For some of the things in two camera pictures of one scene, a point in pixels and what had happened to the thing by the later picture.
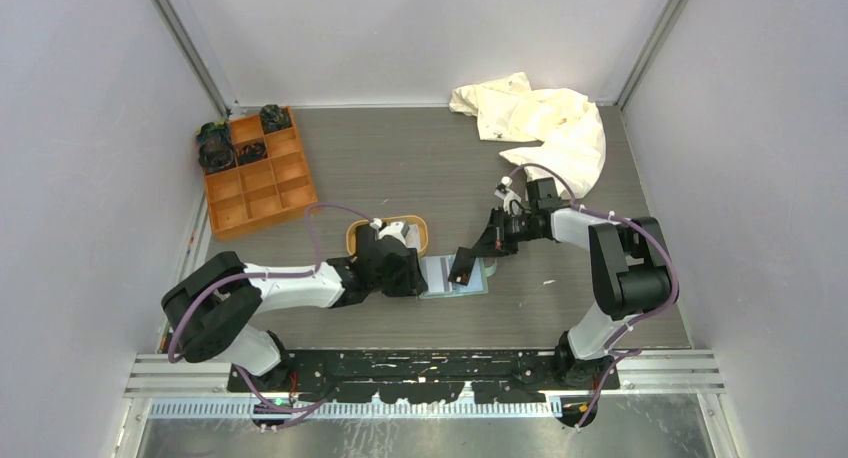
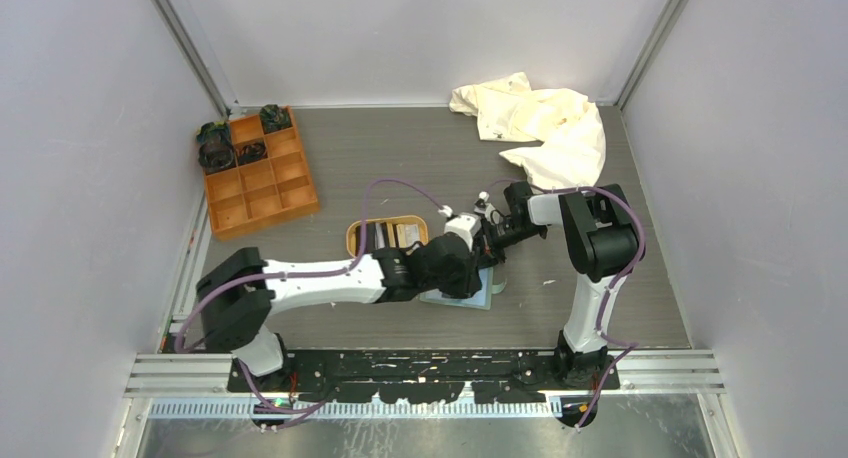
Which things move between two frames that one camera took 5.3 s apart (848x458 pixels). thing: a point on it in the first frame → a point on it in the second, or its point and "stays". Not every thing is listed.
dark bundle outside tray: (214, 134) stays
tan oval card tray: (418, 236) stays
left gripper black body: (403, 282) → (457, 283)
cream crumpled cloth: (569, 133) stays
